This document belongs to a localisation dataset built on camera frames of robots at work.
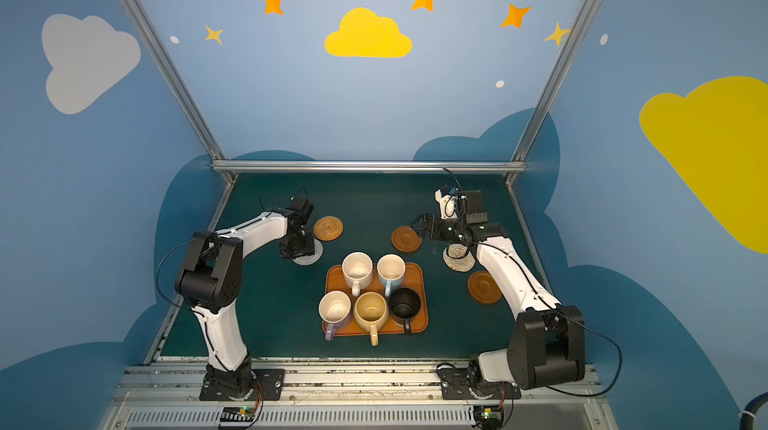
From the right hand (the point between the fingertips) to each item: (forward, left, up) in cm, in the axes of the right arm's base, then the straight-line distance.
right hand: (426, 222), depth 85 cm
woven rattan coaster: (+9, +33, -18) cm, 39 cm away
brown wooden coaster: (+6, +5, -19) cm, 20 cm away
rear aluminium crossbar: (+43, +22, -19) cm, 52 cm away
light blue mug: (-9, +10, -14) cm, 19 cm away
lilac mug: (-21, +26, -17) cm, 37 cm away
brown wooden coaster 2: (-11, -19, -18) cm, 29 cm away
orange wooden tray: (-9, +2, -18) cm, 20 cm away
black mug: (-19, +5, -16) cm, 25 cm away
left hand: (-2, +39, -17) cm, 43 cm away
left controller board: (-47, +46, -21) cm, 69 cm away
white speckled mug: (-8, +21, -16) cm, 27 cm away
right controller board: (-43, -16, -22) cm, 51 cm away
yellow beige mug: (-21, +15, -18) cm, 31 cm away
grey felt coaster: (-5, +38, -17) cm, 42 cm away
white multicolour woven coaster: (-1, -10, -19) cm, 22 cm away
